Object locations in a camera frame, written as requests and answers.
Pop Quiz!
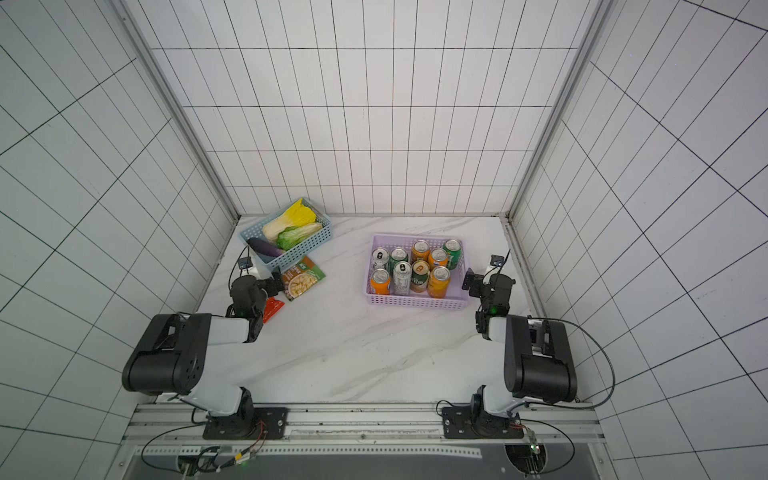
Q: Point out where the orange Schweppes can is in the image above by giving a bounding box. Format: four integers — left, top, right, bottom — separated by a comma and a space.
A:
427, 265, 451, 298

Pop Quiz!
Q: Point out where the green gold-top can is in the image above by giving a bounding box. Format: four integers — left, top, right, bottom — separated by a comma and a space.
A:
410, 259, 431, 293

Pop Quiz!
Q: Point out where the tall silver can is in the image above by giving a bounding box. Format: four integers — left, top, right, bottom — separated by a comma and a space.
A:
392, 261, 412, 296

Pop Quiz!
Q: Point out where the orange Fanta can front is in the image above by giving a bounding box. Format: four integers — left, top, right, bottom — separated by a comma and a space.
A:
370, 268, 391, 295

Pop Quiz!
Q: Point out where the orange fanta can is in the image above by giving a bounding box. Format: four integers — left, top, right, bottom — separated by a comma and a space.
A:
370, 268, 391, 295
428, 248, 450, 269

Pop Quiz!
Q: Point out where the small silver can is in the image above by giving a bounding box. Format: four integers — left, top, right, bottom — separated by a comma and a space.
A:
371, 247, 391, 271

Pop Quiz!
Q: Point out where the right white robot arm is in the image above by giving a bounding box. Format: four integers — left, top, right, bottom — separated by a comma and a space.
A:
438, 269, 578, 440

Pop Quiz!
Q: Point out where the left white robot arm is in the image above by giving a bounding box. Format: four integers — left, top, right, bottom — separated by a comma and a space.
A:
122, 273, 288, 440

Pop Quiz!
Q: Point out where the blue plastic basket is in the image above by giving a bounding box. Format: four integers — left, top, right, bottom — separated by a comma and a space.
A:
239, 197, 332, 271

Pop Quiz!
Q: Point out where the red snack packet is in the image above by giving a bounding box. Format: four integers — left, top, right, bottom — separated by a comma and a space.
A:
262, 297, 285, 324

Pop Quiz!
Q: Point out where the green soup mix packet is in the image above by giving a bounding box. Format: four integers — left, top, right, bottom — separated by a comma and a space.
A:
281, 256, 326, 301

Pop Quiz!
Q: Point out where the purple eggplant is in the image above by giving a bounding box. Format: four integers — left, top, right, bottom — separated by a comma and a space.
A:
246, 237, 285, 259

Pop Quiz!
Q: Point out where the green Sprite can back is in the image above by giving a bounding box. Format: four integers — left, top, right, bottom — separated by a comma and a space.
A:
443, 239, 462, 270

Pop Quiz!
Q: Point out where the green sprite can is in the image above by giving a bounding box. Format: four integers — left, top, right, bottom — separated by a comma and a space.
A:
388, 247, 409, 271
443, 239, 462, 270

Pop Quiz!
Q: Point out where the orange Fanta can back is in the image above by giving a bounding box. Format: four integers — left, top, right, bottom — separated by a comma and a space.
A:
428, 248, 450, 269

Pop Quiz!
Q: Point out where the green lettuce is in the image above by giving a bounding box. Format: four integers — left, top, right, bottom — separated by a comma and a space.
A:
277, 222, 323, 251

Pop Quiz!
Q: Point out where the yellow napa cabbage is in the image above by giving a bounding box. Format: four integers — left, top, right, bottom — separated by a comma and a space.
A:
262, 198, 317, 243

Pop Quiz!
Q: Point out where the green Sprite can left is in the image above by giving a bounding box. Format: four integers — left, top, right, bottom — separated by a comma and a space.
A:
388, 247, 409, 271

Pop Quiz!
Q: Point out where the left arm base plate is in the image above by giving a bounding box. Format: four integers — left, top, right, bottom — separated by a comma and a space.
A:
202, 407, 289, 441

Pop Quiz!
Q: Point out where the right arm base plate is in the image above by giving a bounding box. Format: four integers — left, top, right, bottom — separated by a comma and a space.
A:
437, 406, 525, 440

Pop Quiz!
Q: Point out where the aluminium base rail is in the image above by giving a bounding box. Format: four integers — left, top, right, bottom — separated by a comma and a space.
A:
121, 403, 606, 460

